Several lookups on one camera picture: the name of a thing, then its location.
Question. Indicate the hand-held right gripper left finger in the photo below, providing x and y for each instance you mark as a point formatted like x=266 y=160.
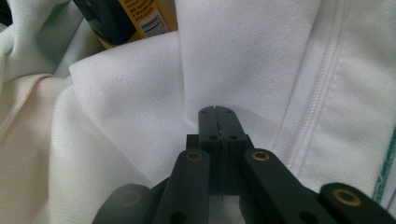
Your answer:
x=208 y=140

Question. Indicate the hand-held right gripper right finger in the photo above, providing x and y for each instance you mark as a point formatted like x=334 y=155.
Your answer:
x=233 y=137

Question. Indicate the white printed tote bag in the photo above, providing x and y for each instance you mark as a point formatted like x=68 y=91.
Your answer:
x=124 y=109

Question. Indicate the yellow and black canister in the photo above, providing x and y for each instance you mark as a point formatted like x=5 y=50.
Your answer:
x=130 y=18

